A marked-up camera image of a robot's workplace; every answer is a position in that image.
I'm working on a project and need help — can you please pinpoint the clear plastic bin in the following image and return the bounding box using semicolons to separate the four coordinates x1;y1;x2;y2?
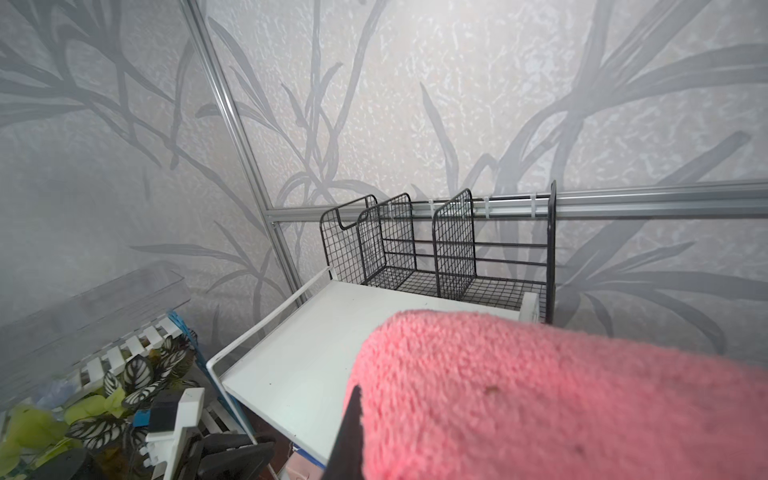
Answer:
1;261;191;410

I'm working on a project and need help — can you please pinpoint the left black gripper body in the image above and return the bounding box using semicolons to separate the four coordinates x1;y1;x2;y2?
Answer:
179;433;276;480

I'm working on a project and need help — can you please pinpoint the black wire organizer basket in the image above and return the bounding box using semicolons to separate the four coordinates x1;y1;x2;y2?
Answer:
319;183;558;325

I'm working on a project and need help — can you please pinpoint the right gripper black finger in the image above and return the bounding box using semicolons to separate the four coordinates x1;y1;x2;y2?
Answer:
322;385;364;480

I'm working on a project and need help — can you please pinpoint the green artificial plant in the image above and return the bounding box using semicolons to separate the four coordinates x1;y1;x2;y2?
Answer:
1;388;130;479

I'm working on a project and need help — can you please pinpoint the striped leaf plant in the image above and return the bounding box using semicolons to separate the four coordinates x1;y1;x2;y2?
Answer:
64;335;195;452

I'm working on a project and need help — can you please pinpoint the pink fluffy cloth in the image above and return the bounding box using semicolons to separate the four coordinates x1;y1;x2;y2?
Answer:
345;310;767;479

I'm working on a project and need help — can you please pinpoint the blue white picket crate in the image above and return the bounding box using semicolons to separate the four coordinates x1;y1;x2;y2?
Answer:
23;310;253;439

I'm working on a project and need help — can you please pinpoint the white two-tier bookshelf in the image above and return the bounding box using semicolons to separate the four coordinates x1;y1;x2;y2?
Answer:
206;269;539;464

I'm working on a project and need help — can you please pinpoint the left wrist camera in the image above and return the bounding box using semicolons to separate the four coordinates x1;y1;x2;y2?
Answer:
144;387;205;479

